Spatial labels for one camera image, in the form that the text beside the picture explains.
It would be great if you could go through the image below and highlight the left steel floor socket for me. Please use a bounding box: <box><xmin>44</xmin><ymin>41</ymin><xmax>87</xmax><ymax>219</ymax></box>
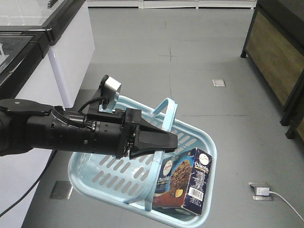
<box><xmin>49</xmin><ymin>180</ymin><xmax>73</xmax><ymax>200</ymax></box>

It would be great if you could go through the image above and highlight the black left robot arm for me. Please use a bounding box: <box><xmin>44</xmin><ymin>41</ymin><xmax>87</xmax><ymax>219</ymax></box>
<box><xmin>0</xmin><ymin>99</ymin><xmax>178</xmax><ymax>159</ymax></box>

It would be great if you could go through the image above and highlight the dark blue cookie box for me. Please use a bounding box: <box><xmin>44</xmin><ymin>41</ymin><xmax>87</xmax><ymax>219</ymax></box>
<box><xmin>152</xmin><ymin>148</ymin><xmax>213</xmax><ymax>215</ymax></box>

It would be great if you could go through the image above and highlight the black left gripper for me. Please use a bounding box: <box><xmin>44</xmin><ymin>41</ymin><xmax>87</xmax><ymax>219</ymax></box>
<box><xmin>86</xmin><ymin>107</ymin><xmax>178</xmax><ymax>159</ymax></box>

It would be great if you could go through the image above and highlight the near wooden produce stand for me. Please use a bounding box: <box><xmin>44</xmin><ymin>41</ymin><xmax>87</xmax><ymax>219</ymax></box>
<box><xmin>285</xmin><ymin>97</ymin><xmax>304</xmax><ymax>142</ymax></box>

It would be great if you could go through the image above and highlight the white shelf base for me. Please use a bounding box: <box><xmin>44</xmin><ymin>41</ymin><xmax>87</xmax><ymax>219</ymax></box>
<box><xmin>87</xmin><ymin>0</ymin><xmax>257</xmax><ymax>9</ymax></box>

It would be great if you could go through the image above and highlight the right open floor socket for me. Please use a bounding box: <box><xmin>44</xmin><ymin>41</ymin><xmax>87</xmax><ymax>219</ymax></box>
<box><xmin>248</xmin><ymin>182</ymin><xmax>274</xmax><ymax>201</ymax></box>

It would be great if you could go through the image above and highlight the white power adapter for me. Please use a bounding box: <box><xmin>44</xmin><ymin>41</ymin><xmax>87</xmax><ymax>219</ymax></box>
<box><xmin>254</xmin><ymin>186</ymin><xmax>270</xmax><ymax>197</ymax></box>

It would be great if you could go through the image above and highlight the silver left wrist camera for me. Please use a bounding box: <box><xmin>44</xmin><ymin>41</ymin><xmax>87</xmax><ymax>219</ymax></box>
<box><xmin>88</xmin><ymin>75</ymin><xmax>122</xmax><ymax>113</ymax></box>

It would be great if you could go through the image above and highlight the far wooden produce stand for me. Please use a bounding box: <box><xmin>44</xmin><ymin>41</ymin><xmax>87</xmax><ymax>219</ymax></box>
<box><xmin>240</xmin><ymin>0</ymin><xmax>304</xmax><ymax>126</ymax></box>

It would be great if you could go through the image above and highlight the far white chest freezer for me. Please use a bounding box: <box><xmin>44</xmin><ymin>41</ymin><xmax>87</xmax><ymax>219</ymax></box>
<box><xmin>0</xmin><ymin>0</ymin><xmax>95</xmax><ymax>108</ymax></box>

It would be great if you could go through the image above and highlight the white power cable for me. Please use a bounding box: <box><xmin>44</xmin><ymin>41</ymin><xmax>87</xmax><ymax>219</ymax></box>
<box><xmin>269</xmin><ymin>191</ymin><xmax>304</xmax><ymax>223</ymax></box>

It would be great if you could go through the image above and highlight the wooden produce stand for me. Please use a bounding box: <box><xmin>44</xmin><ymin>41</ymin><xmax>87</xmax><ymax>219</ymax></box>
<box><xmin>240</xmin><ymin>0</ymin><xmax>304</xmax><ymax>126</ymax></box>
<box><xmin>285</xmin><ymin>97</ymin><xmax>304</xmax><ymax>142</ymax></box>

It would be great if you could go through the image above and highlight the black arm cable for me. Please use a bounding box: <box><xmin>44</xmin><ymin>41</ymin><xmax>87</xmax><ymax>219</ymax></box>
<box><xmin>0</xmin><ymin>150</ymin><xmax>57</xmax><ymax>217</ymax></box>

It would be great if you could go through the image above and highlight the far steel floor socket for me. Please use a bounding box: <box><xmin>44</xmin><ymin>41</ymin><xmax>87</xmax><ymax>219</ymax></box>
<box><xmin>212</xmin><ymin>79</ymin><xmax>226</xmax><ymax>87</ymax></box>

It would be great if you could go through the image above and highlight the steel floor socket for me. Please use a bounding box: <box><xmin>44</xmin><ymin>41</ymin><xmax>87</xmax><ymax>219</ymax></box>
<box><xmin>49</xmin><ymin>180</ymin><xmax>73</xmax><ymax>200</ymax></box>
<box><xmin>212</xmin><ymin>79</ymin><xmax>226</xmax><ymax>87</ymax></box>

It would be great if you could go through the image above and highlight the light blue shopping basket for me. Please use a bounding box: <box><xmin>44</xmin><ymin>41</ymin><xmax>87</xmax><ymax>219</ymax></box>
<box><xmin>68</xmin><ymin>96</ymin><xmax>217</xmax><ymax>228</ymax></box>

